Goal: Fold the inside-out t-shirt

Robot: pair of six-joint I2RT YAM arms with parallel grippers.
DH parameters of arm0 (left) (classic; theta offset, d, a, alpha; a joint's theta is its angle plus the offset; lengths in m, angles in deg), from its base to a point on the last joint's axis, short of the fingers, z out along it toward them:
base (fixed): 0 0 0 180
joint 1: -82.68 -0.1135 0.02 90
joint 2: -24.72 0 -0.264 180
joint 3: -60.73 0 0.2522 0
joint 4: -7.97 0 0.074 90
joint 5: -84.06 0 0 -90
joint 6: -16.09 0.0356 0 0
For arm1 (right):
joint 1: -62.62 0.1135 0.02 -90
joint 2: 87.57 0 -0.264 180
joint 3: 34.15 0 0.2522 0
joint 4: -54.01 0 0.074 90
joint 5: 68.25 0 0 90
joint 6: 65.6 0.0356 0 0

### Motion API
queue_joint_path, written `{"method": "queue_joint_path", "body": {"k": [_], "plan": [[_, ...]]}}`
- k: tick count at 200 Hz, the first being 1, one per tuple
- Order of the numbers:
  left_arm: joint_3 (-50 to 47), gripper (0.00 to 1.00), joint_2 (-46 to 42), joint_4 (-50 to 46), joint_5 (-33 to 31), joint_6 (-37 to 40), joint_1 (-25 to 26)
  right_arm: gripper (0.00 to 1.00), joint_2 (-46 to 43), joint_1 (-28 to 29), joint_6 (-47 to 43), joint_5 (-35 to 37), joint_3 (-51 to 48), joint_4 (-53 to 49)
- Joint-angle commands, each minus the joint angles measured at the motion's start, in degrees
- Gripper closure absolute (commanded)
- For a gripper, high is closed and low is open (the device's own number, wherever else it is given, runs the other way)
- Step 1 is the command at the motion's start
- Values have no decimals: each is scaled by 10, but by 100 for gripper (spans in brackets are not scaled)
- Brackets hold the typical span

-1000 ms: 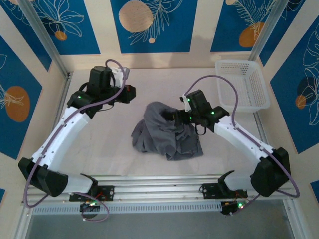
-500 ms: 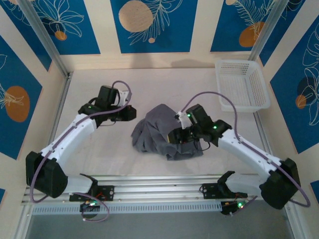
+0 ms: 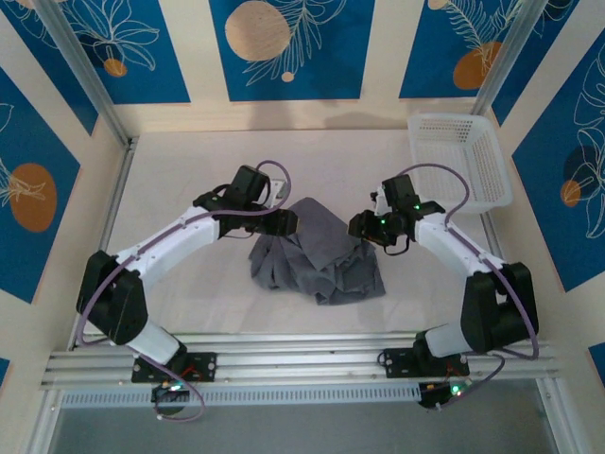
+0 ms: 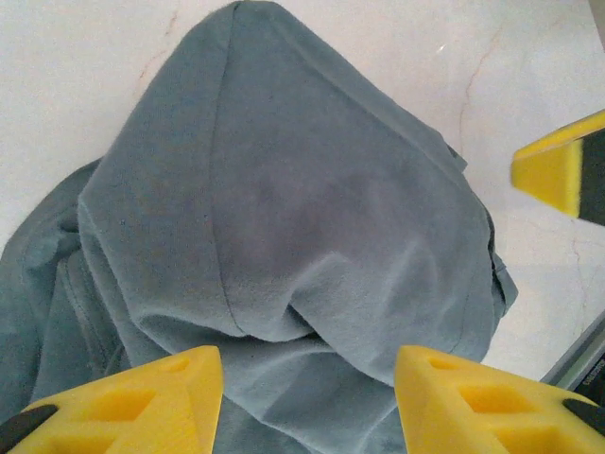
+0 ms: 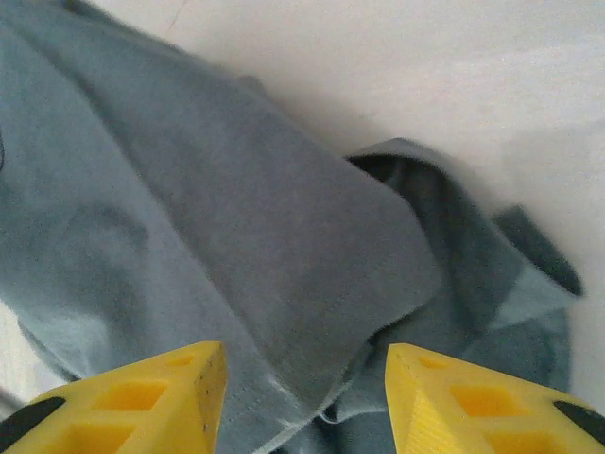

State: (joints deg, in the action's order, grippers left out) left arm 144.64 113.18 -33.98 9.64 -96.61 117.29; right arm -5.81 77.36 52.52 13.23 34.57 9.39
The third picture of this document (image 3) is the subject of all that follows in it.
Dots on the grey t-shirt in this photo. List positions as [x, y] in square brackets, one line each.
[321, 255]

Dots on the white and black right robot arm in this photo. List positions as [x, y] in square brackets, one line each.
[444, 241]

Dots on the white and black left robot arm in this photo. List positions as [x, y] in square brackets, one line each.
[175, 241]

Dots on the white perforated plastic basket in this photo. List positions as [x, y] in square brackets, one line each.
[487, 161]

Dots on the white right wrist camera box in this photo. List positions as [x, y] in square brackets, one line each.
[378, 199]

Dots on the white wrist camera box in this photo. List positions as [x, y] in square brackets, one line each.
[378, 199]
[279, 189]

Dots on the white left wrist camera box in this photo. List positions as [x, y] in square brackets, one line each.
[279, 189]

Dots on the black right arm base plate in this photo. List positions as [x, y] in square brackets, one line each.
[399, 361]

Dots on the aluminium mounting rail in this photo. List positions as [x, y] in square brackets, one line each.
[293, 352]

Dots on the blue floral wall panel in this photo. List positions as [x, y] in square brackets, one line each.
[331, 47]
[28, 142]
[548, 213]
[435, 47]
[142, 47]

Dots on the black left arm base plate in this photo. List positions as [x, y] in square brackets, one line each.
[203, 364]

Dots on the aluminium frame post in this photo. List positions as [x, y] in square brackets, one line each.
[513, 57]
[80, 66]

